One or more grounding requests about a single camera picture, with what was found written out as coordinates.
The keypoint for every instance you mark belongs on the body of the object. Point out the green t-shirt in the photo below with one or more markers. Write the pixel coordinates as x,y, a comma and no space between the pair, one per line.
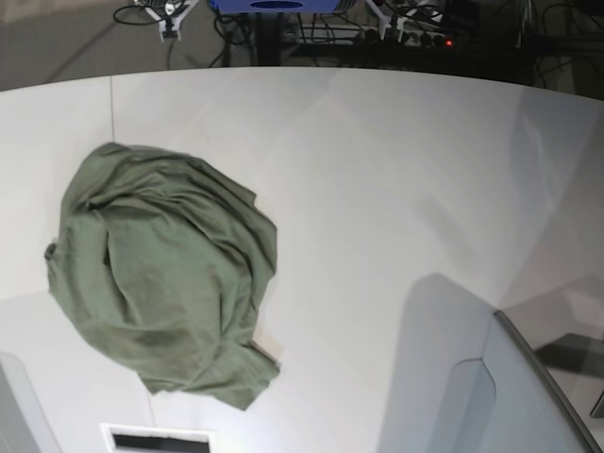
161,264

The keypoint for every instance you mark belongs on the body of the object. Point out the black power strip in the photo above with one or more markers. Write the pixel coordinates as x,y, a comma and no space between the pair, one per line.
415,38

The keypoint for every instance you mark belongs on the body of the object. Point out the blue box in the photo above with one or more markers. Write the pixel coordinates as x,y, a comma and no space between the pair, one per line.
275,6

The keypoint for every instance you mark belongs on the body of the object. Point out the black table post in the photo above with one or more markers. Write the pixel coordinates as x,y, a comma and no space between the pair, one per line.
268,37

